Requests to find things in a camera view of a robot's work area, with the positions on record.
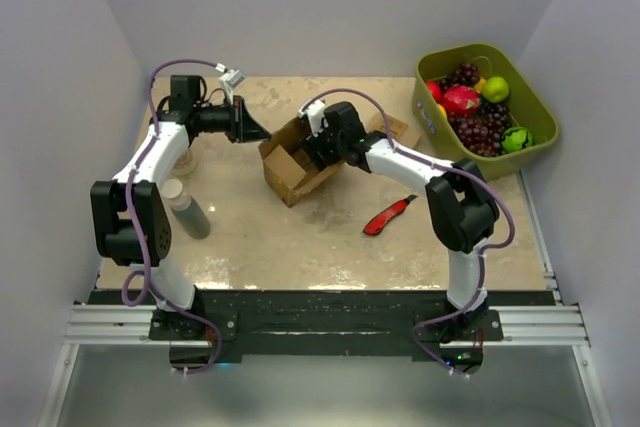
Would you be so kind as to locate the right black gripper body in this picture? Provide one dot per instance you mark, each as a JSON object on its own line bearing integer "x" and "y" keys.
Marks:
{"x": 329, "y": 145}

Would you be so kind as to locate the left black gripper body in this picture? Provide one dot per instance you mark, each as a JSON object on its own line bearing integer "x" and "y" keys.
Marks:
{"x": 235, "y": 132}

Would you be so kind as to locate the brown cardboard express box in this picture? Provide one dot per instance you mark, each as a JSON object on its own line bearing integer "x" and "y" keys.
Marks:
{"x": 287, "y": 168}

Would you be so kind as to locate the red black utility knife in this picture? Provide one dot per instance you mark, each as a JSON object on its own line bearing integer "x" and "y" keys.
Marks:
{"x": 378, "y": 223}

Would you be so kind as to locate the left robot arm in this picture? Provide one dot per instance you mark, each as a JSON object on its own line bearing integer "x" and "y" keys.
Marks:
{"x": 130, "y": 222}

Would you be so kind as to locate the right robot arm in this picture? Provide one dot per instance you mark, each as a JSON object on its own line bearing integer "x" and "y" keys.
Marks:
{"x": 462, "y": 213}

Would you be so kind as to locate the grey cylindrical bottle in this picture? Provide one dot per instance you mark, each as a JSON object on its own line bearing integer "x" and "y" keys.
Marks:
{"x": 186, "y": 210}

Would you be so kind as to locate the orange fruit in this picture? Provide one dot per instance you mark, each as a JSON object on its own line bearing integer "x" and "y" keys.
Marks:
{"x": 443, "y": 111}

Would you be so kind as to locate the red apple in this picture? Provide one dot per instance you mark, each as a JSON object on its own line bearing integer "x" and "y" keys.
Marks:
{"x": 435, "y": 90}

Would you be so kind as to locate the pink dragon fruit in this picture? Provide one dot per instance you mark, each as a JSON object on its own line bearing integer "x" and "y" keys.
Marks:
{"x": 461, "y": 100}

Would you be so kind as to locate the purple grape bunch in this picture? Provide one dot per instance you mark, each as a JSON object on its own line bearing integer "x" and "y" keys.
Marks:
{"x": 481, "y": 132}

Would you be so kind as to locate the dark grape bunch top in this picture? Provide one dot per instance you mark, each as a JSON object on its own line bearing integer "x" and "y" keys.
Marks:
{"x": 466, "y": 74}

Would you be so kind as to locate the yellow fruit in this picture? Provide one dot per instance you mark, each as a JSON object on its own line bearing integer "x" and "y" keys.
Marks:
{"x": 478, "y": 87}

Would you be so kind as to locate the green apple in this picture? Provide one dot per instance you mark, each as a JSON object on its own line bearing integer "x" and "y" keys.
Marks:
{"x": 495, "y": 90}

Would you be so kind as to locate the green striped melon ball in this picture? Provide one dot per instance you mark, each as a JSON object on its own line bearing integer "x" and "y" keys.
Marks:
{"x": 515, "y": 139}

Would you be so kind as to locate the green plastic basket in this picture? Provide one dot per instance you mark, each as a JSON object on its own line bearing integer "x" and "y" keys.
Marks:
{"x": 527, "y": 110}

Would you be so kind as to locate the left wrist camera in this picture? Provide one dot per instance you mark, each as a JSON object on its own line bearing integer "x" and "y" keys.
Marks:
{"x": 230, "y": 80}

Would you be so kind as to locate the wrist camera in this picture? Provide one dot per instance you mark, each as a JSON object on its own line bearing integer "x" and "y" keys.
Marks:
{"x": 230, "y": 80}
{"x": 313, "y": 113}

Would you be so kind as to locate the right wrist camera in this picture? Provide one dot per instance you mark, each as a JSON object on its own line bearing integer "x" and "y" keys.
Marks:
{"x": 313, "y": 113}

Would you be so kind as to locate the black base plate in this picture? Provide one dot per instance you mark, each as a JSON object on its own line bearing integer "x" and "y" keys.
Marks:
{"x": 426, "y": 339}

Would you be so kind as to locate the aluminium rail frame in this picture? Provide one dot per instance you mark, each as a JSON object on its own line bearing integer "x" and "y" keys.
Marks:
{"x": 507, "y": 325}

